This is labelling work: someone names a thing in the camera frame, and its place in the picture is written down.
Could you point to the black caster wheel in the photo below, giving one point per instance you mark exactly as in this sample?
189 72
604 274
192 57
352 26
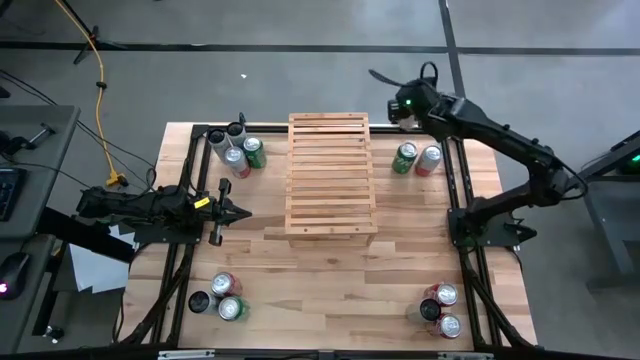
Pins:
54 332

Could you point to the yellow tape label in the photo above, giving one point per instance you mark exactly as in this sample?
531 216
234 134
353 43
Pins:
202 203

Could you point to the black computer mouse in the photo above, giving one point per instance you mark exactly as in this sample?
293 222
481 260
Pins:
14 272

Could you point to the black metal beam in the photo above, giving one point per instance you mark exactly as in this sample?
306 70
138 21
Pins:
75 235

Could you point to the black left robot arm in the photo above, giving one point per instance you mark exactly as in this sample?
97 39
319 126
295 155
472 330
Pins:
150 205

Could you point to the silver metal bracket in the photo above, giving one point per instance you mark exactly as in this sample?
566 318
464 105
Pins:
185 354
465 356

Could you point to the pink and silver can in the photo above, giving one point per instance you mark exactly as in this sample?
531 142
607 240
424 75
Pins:
428 160
236 159

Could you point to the grey desk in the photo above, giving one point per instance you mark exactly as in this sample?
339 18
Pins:
45 165

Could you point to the green soda can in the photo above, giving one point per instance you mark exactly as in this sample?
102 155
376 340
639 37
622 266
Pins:
255 152
405 159
231 308

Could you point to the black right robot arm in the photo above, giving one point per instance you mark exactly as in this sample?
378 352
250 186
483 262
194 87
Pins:
500 135

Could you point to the grey side table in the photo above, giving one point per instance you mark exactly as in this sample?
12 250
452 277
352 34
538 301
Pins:
607 215

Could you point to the black tool on desk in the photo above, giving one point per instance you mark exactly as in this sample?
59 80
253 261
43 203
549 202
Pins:
42 134

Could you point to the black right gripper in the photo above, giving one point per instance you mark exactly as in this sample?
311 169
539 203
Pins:
420 100

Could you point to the black keyboard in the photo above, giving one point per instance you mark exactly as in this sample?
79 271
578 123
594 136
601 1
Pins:
10 192

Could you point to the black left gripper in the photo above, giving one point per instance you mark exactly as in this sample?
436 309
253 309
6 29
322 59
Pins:
210 210

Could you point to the white paper sheet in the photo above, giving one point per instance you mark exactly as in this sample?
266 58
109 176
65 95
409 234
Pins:
95 270

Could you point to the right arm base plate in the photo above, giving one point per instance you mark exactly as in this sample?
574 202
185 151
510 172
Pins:
492 239

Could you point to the red soda can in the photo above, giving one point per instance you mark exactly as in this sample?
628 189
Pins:
444 294
449 326
225 284

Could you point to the wooden slatted shelf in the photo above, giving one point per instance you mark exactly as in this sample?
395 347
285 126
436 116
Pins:
330 230

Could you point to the black tripod stand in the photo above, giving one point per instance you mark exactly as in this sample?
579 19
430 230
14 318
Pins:
94 37

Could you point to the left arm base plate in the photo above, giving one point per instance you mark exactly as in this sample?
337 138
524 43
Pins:
165 237

